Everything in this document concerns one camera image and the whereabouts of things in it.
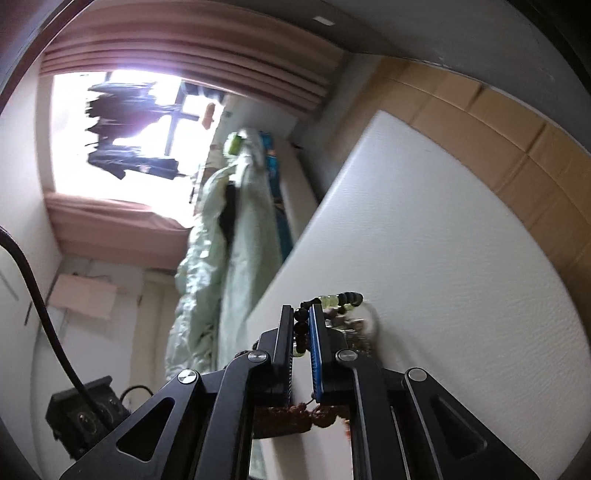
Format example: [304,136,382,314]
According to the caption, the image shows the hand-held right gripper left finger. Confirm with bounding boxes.
[59,304,295,480]

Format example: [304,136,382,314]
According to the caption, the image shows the light green quilt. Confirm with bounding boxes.
[165,128,269,480]

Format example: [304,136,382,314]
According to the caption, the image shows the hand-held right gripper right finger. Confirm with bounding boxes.
[308,304,542,480]

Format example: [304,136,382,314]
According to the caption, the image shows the dark hanging clothes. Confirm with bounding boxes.
[84,78,182,181]

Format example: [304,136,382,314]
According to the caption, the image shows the pink curtain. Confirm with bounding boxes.
[39,35,345,271]

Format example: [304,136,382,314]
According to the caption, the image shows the small cardboard piece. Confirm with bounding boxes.
[48,273,118,321]

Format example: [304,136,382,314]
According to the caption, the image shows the black power strip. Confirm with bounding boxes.
[45,376,132,462]

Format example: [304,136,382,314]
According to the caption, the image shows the dark beaded bracelet with tassel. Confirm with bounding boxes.
[252,290,382,439]

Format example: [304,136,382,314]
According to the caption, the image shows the black cable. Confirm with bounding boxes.
[0,226,86,393]

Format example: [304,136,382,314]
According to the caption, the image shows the white foam board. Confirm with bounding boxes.
[245,110,588,480]

